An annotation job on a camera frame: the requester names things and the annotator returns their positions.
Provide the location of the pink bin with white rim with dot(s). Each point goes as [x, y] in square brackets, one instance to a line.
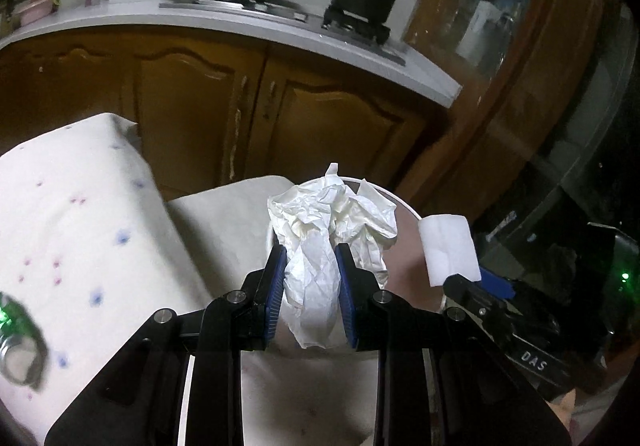
[407, 266]

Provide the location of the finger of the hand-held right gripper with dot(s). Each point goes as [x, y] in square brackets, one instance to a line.
[472, 298]
[497, 283]

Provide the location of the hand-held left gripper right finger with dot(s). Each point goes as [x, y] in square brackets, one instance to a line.
[346, 288]

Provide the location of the wooden glass-door cabinet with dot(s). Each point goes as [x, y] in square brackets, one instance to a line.
[525, 116]

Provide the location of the pink container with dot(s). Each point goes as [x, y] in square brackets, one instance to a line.
[32, 11]

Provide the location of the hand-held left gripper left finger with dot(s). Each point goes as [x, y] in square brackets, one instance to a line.
[272, 298]

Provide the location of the floral white tablecloth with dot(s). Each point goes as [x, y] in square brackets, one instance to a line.
[90, 226]

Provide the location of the wooden lower cabinets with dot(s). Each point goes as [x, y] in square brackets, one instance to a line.
[190, 101]

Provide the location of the white kitchen counter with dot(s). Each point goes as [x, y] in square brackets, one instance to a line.
[150, 16]

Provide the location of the white tissue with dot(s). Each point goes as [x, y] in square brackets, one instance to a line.
[447, 246]
[310, 276]

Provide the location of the crushed metal can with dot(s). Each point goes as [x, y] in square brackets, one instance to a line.
[20, 351]

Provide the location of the gas stove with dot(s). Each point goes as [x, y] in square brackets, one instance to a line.
[280, 8]

